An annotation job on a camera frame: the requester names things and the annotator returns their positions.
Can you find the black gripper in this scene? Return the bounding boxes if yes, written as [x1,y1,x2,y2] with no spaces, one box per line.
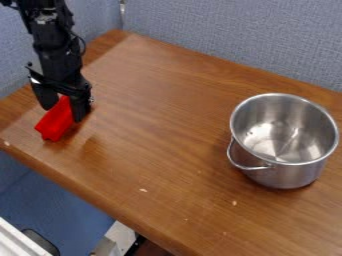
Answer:
[25,50,92,122]

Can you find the red rectangular block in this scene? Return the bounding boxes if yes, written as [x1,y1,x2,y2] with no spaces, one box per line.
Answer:
[34,96,73,142]

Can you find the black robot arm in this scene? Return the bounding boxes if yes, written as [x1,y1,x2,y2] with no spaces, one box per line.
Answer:
[0,0,92,122]

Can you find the white ridged object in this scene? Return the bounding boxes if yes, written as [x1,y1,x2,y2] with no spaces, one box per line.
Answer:
[0,217,54,256]

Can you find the stainless steel pot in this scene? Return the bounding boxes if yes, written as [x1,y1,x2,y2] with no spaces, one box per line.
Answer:
[227,93,339,189]

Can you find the white table bracket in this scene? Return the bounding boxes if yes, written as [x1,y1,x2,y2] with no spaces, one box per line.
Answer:
[90,221,136,256]

